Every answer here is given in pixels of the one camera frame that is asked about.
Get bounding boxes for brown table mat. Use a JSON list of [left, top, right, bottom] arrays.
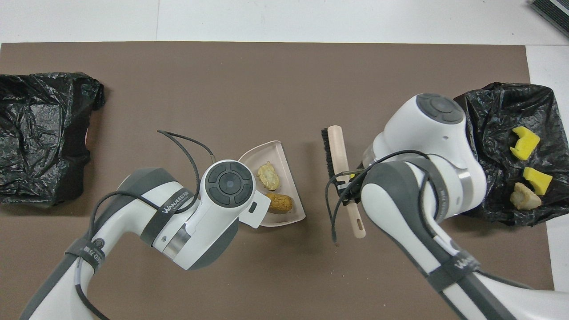
[[0, 41, 557, 320]]

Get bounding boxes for beige plastic dustpan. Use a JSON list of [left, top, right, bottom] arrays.
[[238, 140, 306, 228]]

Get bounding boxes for notched yellow sponge block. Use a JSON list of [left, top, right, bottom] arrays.
[[509, 126, 541, 161]]

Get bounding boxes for small curved yellow sponge piece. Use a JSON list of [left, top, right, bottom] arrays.
[[522, 167, 553, 196]]

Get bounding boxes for dark ribbed panel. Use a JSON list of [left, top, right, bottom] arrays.
[[530, 0, 569, 38]]

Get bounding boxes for bin with black trash bag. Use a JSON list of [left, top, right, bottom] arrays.
[[0, 72, 106, 208], [453, 82, 569, 227]]

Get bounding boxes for striped orange bread piece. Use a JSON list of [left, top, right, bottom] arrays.
[[509, 182, 542, 211]]

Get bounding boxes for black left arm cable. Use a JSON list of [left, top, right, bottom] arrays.
[[73, 130, 217, 320]]

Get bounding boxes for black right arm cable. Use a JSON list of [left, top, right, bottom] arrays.
[[325, 150, 429, 246]]

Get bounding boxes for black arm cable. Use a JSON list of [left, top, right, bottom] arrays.
[[325, 150, 429, 246], [73, 130, 217, 320]]

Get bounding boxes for oval pale food chunk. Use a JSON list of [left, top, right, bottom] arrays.
[[257, 161, 281, 192]]

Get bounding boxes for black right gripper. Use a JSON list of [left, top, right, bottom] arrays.
[[337, 168, 365, 205]]

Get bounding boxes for beige hand brush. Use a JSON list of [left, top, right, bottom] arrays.
[[321, 125, 366, 239]]

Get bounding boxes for brown cracked bread roll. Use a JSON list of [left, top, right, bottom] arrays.
[[266, 193, 294, 215]]

